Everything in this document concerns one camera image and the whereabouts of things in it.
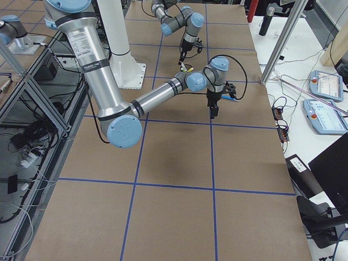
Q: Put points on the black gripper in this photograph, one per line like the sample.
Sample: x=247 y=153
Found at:
x=185 y=46
x=212 y=98

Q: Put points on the blue marker pen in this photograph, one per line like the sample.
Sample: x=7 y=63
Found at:
x=229 y=98

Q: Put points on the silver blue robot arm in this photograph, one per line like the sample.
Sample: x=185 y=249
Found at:
x=187 y=18
x=99 y=42

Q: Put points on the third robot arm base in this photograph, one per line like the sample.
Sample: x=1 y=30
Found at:
x=13 y=33

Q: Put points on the black mesh pen cup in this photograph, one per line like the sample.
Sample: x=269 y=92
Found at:
x=180 y=74

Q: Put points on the black orange adapter board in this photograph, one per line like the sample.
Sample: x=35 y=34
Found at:
x=283 y=135
x=277 y=113

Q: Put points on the long metal reacher rod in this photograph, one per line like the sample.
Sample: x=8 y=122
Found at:
x=321 y=98

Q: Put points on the red cylinder bottle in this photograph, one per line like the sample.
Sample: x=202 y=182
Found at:
x=252 y=10

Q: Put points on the black steel water bottle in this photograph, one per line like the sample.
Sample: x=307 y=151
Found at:
x=266 y=21

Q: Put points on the near teach pendant tablet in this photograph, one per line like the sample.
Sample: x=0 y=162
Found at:
x=324 y=119

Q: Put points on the teach pendant tablet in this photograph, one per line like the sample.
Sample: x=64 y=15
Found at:
x=326 y=85
x=324 y=119

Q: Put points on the far teach pendant tablet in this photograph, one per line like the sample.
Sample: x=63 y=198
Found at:
x=326 y=85

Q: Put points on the black monitor screen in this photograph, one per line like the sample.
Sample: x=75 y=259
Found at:
x=330 y=170

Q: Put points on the black box on shelf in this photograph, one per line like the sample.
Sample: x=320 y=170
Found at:
x=48 y=69

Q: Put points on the white power strip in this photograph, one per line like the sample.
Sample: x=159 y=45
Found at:
x=30 y=159

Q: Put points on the black phone on shelf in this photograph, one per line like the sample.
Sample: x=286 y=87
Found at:
x=12 y=184

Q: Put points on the aluminium frame post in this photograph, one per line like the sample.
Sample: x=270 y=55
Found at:
x=286 y=32

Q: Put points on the aluminium extrusion side frame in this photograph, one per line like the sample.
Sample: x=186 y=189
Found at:
x=41 y=117

